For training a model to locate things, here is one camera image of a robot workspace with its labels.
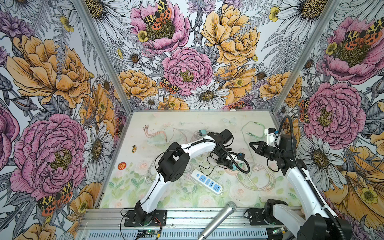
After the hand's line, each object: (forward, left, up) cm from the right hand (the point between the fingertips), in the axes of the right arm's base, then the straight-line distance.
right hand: (249, 147), depth 80 cm
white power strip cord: (-5, +32, -16) cm, 36 cm away
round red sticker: (0, +73, -16) cm, 75 cm away
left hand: (-4, +9, -13) cm, 17 cm away
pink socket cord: (-8, +2, -17) cm, 19 cm away
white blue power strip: (-12, +22, -15) cm, 29 cm away
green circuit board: (-33, +52, -17) cm, 64 cm away
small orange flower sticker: (+12, +68, -16) cm, 71 cm away
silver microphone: (-25, +12, -14) cm, 31 cm away
